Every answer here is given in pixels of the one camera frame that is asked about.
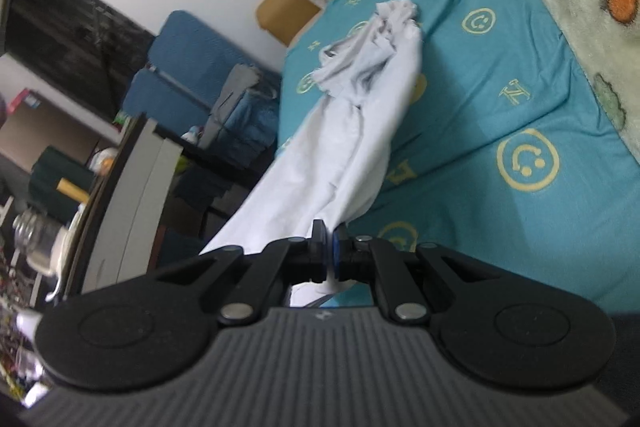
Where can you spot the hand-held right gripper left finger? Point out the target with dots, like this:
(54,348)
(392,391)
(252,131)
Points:
(324,252)

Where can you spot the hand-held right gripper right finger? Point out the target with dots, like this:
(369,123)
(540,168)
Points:
(338,257)

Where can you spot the white t-shirt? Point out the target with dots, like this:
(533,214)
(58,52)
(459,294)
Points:
(350,132)

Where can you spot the grey folded cloth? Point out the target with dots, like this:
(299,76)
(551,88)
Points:
(237,82)

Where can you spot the teal printed bed sheet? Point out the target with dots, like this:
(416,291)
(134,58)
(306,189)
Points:
(475,97)

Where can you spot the chair with blue quilted cover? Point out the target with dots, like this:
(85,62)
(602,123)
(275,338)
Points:
(185,42)

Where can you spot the glass jar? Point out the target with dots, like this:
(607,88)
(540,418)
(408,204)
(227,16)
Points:
(35,232)

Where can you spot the cardboard box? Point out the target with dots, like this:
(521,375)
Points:
(45,132)

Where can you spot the pink box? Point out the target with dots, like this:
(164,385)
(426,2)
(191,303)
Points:
(26,99)

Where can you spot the dark framed screen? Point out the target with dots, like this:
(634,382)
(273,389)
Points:
(60,32)

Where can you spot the white table with black frame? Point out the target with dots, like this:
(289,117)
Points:
(130,207)

